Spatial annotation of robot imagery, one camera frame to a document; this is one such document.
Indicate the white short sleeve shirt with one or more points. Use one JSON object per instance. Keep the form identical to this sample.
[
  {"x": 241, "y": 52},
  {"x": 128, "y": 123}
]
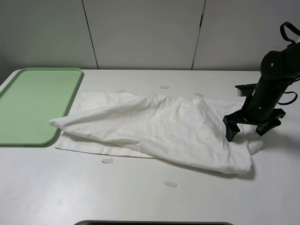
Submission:
[{"x": 181, "y": 130}]

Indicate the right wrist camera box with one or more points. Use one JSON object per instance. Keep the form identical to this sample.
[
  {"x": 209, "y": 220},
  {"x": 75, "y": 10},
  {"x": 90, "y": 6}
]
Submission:
[{"x": 245, "y": 90}]

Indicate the clear tape piece near left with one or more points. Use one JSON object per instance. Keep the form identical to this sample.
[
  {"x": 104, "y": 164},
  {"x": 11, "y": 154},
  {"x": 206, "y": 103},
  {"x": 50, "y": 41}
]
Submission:
[{"x": 107, "y": 161}]

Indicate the green plastic tray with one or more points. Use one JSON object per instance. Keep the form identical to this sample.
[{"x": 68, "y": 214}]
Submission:
[{"x": 32, "y": 98}]

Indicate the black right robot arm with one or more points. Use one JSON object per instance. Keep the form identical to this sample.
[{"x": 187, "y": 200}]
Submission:
[{"x": 279, "y": 69}]

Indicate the clear tape piece near middle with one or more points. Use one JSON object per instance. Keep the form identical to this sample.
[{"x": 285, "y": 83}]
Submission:
[{"x": 170, "y": 184}]

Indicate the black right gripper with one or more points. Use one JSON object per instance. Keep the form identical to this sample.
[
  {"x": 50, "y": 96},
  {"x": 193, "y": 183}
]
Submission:
[{"x": 258, "y": 110}]

